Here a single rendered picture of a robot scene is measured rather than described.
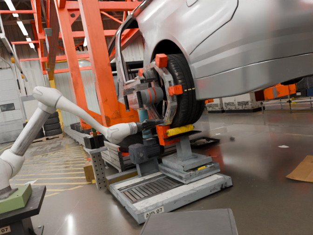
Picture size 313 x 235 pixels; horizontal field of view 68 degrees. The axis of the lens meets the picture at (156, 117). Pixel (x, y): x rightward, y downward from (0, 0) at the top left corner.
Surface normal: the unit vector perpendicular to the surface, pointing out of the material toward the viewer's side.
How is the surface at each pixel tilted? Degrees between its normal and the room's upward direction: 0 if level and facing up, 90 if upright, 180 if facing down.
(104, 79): 90
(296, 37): 106
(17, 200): 90
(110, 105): 90
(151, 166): 90
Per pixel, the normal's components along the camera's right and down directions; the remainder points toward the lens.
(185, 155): 0.42, -0.01
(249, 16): -0.45, 0.16
